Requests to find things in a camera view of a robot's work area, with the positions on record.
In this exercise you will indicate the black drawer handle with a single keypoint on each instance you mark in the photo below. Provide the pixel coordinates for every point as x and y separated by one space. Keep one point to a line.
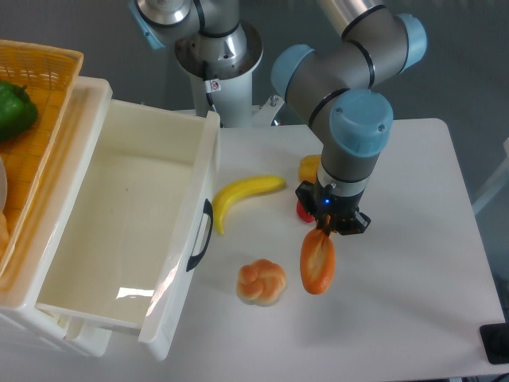
203 236

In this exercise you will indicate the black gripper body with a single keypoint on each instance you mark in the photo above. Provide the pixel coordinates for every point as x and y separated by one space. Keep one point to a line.
341 211

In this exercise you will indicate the red toy fruit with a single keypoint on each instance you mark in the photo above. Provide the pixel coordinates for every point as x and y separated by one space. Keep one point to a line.
302 214

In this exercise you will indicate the round knotted bread roll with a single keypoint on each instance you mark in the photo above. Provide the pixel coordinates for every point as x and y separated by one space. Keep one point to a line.
261 282

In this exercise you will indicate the long orange bread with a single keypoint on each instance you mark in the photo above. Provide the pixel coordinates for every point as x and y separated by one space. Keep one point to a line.
317 262

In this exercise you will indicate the white drawer cabinet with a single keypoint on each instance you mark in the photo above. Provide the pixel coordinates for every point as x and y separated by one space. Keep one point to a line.
22 322

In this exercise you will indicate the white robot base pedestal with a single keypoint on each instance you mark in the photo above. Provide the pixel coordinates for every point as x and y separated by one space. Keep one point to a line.
220 70

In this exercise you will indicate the yellow plastic banana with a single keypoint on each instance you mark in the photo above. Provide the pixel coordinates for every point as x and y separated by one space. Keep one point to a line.
240 189

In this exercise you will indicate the yellow bell pepper toy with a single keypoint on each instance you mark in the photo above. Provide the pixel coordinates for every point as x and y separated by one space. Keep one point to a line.
308 167

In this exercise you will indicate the open upper white drawer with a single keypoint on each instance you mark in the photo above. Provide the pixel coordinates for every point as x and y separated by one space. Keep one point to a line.
121 261

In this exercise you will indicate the green bell pepper toy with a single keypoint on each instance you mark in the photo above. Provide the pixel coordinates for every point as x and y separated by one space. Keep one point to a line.
18 112

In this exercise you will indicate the black device at table edge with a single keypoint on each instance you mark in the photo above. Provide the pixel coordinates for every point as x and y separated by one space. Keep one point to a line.
495 342

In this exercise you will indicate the orange woven basket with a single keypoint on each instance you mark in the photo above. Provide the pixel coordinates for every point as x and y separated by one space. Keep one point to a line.
49 73

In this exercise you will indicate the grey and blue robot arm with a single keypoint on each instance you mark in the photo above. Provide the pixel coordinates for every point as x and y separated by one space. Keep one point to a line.
332 94

